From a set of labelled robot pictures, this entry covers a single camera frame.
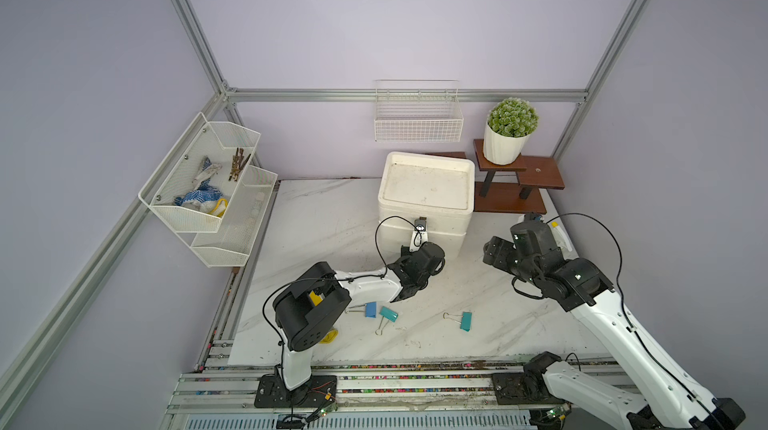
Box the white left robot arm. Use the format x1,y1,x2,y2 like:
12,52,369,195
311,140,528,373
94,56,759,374
272,242,445,391

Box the white mesh wall bin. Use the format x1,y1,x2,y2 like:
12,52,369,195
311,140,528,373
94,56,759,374
138,113,260,234
190,165,278,268

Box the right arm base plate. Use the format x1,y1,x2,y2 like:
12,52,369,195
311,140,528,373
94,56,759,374
491,351,562,405

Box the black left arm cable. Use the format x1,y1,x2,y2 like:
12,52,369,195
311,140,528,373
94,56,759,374
261,215,421,371

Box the brown wooden stepped stand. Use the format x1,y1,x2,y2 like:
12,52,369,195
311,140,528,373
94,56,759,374
427,139,566,216

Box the white wire wall basket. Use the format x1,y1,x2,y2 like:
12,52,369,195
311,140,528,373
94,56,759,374
374,79,464,143

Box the white mesh upper wall bin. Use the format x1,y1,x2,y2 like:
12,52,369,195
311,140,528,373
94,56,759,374
138,113,260,234

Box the teal binder clip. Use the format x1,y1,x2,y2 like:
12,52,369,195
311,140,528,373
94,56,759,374
375,307,399,336
442,312,473,332

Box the yellow transparent cup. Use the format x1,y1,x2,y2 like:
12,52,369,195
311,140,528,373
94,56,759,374
320,328,338,344

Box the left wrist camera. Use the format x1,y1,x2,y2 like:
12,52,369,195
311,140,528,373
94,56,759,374
409,217,428,252

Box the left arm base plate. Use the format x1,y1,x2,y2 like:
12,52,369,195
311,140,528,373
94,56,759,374
254,374,338,409

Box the white plastic drawer unit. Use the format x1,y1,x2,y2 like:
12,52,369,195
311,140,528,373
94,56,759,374
377,152,475,259

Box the blue binder clip right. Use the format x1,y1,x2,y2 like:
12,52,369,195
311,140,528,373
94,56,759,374
345,302,377,318

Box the wooden clothespins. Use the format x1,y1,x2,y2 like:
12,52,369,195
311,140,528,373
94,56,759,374
228,147,251,182

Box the white mesh lower wall bin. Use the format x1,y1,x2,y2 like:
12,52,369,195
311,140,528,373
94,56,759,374
190,165,278,268

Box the green potted plant white pot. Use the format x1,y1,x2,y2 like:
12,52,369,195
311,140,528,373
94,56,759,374
483,98,539,166

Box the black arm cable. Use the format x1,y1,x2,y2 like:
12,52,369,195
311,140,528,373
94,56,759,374
512,212,727,430
261,215,421,371

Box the blue white cloth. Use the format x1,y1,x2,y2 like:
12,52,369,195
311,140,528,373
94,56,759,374
173,156,229,217

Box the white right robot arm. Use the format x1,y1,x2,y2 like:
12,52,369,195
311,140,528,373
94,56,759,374
483,213,746,429

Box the yellow spray bottle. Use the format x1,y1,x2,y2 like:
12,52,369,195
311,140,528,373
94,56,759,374
549,221,574,253

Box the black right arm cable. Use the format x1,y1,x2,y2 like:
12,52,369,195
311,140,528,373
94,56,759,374
512,212,727,430

